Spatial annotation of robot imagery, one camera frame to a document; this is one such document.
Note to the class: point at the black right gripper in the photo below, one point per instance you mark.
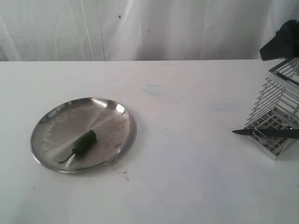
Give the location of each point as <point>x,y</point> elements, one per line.
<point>285,43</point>

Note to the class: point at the steel wire utensil holder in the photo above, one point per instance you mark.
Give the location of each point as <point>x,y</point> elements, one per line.
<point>277,107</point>

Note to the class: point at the black knife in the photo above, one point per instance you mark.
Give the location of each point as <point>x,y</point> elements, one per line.
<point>271,133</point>

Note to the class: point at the green chili pepper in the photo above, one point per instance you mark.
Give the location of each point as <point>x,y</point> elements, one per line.
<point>82,144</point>

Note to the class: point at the round steel plate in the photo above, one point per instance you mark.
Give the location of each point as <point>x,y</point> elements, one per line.
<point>55,133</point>

